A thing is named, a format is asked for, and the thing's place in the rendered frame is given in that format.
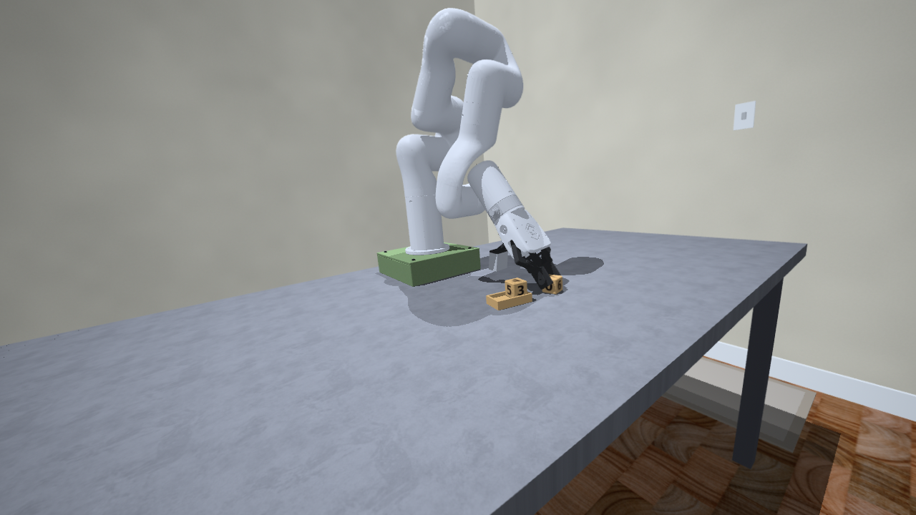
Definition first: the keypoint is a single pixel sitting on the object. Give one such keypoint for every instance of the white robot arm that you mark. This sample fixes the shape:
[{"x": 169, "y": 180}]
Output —
[{"x": 469, "y": 129}]

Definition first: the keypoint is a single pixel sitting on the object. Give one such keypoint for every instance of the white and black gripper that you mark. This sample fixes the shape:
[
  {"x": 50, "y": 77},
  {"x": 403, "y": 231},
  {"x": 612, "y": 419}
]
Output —
[{"x": 523, "y": 237}]

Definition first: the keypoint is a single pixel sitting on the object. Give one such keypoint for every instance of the tan wooden tray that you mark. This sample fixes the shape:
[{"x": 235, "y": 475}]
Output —
[{"x": 500, "y": 301}]

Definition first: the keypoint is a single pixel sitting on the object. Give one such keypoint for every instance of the tan wooden number cube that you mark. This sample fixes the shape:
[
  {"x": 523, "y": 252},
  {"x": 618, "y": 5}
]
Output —
[
  {"x": 515, "y": 287},
  {"x": 556, "y": 287}
]

